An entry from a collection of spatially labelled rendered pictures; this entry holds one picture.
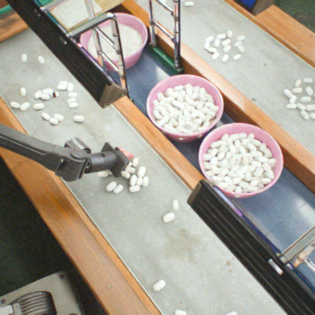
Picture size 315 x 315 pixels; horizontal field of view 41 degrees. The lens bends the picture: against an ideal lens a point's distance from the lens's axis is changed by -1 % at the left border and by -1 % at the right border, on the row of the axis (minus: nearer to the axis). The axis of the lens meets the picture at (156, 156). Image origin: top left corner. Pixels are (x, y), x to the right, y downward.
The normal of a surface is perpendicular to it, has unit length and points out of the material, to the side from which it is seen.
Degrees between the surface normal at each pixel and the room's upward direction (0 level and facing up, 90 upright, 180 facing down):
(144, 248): 0
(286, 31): 0
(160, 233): 0
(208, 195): 58
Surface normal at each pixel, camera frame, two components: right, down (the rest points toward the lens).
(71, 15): -0.05, -0.51
